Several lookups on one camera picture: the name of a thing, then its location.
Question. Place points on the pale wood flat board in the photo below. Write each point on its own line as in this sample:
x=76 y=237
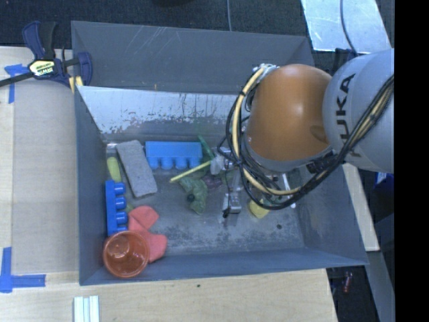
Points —
x=43 y=179

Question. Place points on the grey metal bin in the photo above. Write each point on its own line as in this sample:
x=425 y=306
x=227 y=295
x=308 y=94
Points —
x=187 y=62

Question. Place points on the yellow sponge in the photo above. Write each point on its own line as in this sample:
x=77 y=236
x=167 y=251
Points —
x=257 y=210

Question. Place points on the dark green flat piece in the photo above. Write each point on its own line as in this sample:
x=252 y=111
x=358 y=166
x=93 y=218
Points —
x=206 y=146

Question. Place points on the green toy frog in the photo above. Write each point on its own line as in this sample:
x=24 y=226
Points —
x=197 y=193

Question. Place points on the yellow toy banana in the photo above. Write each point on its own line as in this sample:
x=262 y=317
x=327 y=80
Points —
x=114 y=169

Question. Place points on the yellow thin stick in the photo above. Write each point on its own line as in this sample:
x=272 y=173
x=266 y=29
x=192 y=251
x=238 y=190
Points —
x=189 y=172

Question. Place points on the red cloth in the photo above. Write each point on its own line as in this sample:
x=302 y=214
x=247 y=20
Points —
x=152 y=240

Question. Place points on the purple small toy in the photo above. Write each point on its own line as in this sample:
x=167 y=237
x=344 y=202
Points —
x=212 y=182

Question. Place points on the orange plastic cup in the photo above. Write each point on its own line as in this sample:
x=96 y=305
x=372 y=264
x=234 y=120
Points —
x=125 y=255

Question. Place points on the grey sponge block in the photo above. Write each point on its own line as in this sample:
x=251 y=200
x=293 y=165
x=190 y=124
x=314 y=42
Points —
x=136 y=168

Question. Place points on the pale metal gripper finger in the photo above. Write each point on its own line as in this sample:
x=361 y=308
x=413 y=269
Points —
x=225 y=159
x=232 y=202

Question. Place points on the wide blue toy brick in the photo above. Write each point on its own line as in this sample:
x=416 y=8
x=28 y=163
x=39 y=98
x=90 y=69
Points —
x=172 y=151

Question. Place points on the narrow blue toy brick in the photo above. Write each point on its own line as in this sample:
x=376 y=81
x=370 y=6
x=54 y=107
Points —
x=115 y=206

